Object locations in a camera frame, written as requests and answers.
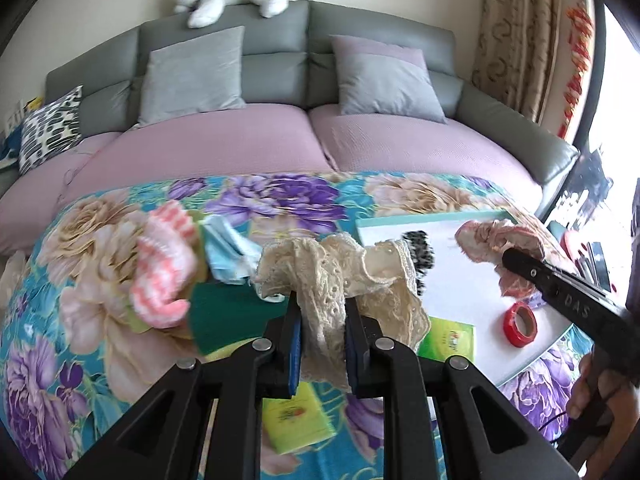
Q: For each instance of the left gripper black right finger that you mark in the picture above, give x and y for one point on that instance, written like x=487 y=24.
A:
x=442 y=419

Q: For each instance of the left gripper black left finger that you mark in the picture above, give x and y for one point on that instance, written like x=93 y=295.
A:
x=203 y=420

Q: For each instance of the dark green scouring pad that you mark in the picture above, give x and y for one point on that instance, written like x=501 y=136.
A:
x=222 y=314

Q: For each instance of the pink floral scrunchie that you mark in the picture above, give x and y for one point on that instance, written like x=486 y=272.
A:
x=486 y=242

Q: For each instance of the pink white knitted item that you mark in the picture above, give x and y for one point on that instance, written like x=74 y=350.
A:
x=166 y=263

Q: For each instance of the light blue face mask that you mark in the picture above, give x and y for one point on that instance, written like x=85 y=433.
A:
x=232 y=257

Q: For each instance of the black white leopard scrunchie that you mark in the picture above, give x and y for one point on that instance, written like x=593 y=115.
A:
x=422 y=256

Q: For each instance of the cream lace fabric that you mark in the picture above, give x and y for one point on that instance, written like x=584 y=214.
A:
x=326 y=273

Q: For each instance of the person's right hand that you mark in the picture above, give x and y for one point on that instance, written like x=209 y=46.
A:
x=623 y=402

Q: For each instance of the red tape roll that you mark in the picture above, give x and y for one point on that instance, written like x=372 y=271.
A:
x=519 y=325

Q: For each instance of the white tray with teal rim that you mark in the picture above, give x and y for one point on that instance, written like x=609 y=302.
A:
x=460 y=290

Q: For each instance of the green tissue pack on tray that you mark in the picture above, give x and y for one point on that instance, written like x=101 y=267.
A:
x=447 y=338

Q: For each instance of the floral turquoise tablecloth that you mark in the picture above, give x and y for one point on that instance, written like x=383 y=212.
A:
x=74 y=357

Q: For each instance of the yellow green tissue pack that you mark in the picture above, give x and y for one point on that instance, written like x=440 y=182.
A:
x=296 y=423

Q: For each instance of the beige patterned curtain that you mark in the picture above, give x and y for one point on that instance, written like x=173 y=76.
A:
x=516 y=53

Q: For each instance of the red hanging ornament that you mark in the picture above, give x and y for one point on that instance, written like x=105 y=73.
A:
x=581 y=33

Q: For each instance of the pink sofa seat cover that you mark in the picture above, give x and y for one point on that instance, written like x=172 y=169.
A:
x=259 y=138

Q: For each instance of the black white patterned pillow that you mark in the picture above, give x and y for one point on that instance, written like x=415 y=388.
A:
x=50 y=131

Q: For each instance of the grey pillow with lilac band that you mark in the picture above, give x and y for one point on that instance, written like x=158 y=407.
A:
x=378 y=78

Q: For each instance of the plain grey pillow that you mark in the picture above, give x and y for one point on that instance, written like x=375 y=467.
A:
x=199 y=75

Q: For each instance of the grey green leather sofa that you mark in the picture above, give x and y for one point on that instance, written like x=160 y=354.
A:
x=289 y=60

